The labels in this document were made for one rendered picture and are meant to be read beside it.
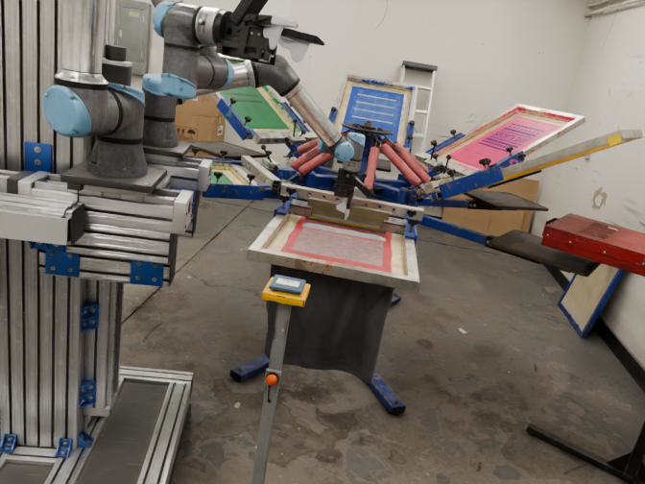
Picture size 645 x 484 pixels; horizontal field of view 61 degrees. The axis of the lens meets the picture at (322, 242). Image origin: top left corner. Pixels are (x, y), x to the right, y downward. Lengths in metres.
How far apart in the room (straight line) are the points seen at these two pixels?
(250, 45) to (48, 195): 0.72
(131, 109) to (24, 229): 0.39
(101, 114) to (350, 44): 5.22
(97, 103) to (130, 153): 0.18
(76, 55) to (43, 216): 0.39
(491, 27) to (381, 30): 1.17
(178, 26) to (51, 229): 0.59
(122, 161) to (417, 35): 5.23
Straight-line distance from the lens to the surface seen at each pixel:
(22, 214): 1.51
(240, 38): 1.18
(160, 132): 2.01
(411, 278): 1.87
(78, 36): 1.42
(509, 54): 6.59
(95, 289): 1.94
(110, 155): 1.53
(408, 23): 6.48
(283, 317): 1.73
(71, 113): 1.40
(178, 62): 1.26
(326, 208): 2.40
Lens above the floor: 1.63
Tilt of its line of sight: 18 degrees down
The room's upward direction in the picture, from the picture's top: 10 degrees clockwise
